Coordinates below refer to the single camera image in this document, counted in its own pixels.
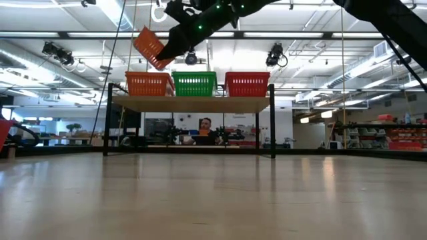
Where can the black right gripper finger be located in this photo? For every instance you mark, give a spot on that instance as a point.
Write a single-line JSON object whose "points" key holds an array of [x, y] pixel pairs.
{"points": [[181, 40]]}

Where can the orange plastic basket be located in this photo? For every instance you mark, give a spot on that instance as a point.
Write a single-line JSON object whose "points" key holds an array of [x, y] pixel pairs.
{"points": [[148, 46], [146, 73], [146, 88]]}

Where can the green plastic basket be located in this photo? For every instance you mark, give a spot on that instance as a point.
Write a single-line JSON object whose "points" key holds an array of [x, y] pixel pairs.
{"points": [[193, 73], [193, 89]]}

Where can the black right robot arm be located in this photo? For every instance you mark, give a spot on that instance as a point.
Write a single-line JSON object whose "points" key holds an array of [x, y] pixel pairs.
{"points": [[383, 20]]}

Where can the wooden shelf black legs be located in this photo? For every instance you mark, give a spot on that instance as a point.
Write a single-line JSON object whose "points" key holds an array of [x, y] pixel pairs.
{"points": [[193, 105]]}

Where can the person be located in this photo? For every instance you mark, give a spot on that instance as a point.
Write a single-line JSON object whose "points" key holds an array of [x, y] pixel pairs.
{"points": [[205, 138]]}

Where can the green potted plant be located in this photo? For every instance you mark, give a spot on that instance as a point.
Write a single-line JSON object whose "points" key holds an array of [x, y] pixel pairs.
{"points": [[73, 127]]}

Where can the grey storage bin rack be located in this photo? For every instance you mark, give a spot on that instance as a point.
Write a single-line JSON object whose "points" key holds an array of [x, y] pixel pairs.
{"points": [[367, 136]]}

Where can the red triangular object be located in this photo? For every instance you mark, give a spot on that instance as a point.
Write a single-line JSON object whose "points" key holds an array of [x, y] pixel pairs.
{"points": [[4, 133]]}

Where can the red storage bin rack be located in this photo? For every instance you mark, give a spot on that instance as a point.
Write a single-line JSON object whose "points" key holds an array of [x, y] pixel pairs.
{"points": [[405, 140]]}

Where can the black overhead camera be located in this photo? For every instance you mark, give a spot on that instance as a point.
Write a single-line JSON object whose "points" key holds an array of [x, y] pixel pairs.
{"points": [[191, 59]]}

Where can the black aluminium rig frame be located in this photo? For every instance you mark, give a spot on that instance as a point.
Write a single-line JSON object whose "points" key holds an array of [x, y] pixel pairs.
{"points": [[333, 154]]}

